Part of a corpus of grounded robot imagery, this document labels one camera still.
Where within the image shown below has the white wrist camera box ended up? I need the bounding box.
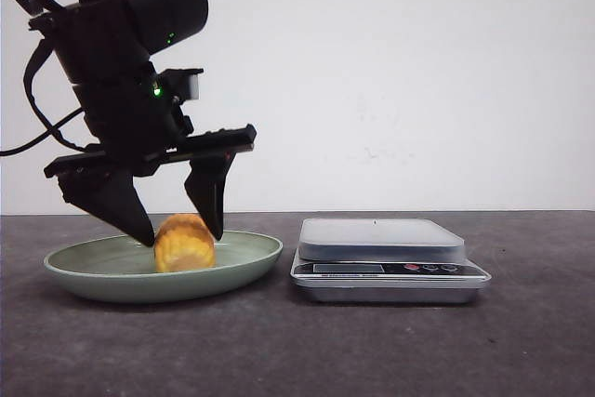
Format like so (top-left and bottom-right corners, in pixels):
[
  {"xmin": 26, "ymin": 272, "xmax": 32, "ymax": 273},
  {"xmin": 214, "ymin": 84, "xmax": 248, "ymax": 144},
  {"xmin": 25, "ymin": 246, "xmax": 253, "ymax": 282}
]
[{"xmin": 159, "ymin": 68, "xmax": 204, "ymax": 103}]

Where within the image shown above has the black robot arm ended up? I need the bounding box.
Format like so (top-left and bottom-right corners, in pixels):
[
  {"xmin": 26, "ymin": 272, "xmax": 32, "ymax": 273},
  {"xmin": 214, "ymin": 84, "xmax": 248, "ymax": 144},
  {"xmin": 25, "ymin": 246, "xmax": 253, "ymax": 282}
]
[{"xmin": 16, "ymin": 0, "xmax": 257, "ymax": 246}]

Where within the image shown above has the yellow corn cob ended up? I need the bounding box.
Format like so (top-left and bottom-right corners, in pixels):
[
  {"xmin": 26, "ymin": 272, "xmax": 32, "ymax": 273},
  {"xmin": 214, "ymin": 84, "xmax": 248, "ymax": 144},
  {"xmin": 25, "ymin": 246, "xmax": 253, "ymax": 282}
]
[{"xmin": 153, "ymin": 214, "xmax": 216, "ymax": 272}]

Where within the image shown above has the silver digital kitchen scale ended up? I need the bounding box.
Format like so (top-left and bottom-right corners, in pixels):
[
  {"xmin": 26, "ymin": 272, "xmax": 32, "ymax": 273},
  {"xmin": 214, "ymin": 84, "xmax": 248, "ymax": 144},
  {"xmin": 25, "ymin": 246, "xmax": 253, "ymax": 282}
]
[{"xmin": 290, "ymin": 218, "xmax": 492, "ymax": 304}]

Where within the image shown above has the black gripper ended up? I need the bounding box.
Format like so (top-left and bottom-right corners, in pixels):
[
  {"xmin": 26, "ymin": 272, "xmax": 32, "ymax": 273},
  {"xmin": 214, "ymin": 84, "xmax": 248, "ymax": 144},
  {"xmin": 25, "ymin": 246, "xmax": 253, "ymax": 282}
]
[{"xmin": 45, "ymin": 61, "xmax": 257, "ymax": 246}]

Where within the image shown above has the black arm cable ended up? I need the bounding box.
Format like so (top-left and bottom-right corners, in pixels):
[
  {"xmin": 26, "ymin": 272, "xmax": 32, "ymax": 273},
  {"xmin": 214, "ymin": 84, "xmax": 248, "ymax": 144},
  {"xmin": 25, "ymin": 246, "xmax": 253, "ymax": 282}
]
[{"xmin": 0, "ymin": 38, "xmax": 101, "ymax": 157}]

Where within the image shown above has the green oval plate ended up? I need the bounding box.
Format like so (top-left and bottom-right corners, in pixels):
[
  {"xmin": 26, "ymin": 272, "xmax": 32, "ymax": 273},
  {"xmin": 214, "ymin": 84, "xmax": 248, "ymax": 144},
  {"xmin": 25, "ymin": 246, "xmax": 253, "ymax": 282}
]
[{"xmin": 44, "ymin": 231, "xmax": 283, "ymax": 304}]

